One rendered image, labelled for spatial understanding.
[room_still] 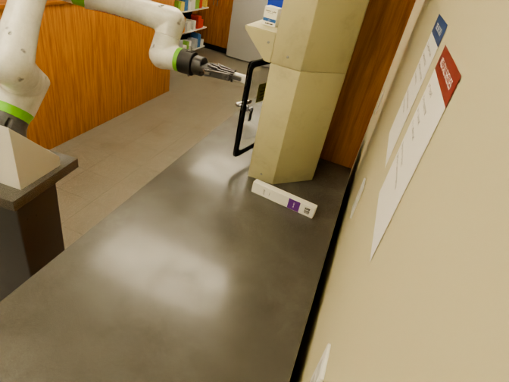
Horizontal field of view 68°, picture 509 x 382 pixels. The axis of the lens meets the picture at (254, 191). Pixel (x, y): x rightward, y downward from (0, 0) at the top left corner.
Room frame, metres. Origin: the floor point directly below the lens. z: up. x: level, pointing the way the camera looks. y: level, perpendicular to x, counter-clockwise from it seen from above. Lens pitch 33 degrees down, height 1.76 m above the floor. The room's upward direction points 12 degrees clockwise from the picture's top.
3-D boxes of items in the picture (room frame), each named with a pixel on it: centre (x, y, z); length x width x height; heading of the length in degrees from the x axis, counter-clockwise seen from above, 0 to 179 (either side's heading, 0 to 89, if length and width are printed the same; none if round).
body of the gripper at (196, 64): (1.46, 0.29, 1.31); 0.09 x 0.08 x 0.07; 77
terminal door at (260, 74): (1.51, 0.05, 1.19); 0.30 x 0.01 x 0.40; 153
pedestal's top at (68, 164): (1.06, 0.87, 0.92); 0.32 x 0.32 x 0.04; 82
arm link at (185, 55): (1.47, 0.36, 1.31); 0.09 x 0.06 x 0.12; 167
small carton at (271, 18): (1.46, 0.07, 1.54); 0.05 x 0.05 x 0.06; 74
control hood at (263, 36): (1.51, 0.06, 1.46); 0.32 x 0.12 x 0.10; 167
